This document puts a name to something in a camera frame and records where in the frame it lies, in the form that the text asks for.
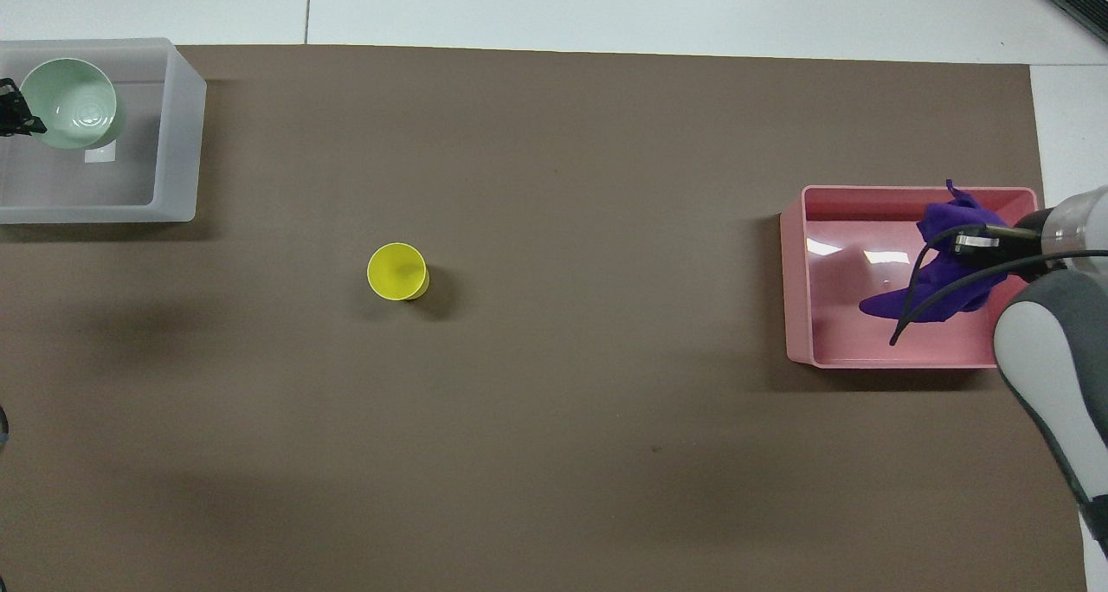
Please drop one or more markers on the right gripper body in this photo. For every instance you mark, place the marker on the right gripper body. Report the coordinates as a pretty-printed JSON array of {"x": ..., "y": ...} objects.
[{"x": 1030, "y": 244}]

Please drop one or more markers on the light green bowl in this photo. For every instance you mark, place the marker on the light green bowl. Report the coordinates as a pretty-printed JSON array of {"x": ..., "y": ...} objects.
[{"x": 74, "y": 103}]

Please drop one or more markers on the purple trash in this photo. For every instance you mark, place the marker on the purple trash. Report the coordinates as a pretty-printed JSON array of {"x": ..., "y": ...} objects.
[{"x": 939, "y": 293}]

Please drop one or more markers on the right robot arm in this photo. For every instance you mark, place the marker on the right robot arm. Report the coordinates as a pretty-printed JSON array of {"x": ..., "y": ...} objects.
[{"x": 1052, "y": 358}]

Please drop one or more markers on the translucent white plastic box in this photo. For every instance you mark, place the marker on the translucent white plastic box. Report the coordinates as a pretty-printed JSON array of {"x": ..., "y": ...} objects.
[{"x": 173, "y": 142}]

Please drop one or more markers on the pink plastic tray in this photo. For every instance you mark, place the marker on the pink plastic tray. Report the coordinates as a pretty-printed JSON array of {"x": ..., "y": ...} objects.
[{"x": 840, "y": 315}]

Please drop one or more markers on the yellow plastic cup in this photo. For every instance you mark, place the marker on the yellow plastic cup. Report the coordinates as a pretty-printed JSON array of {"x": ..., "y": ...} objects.
[{"x": 396, "y": 272}]

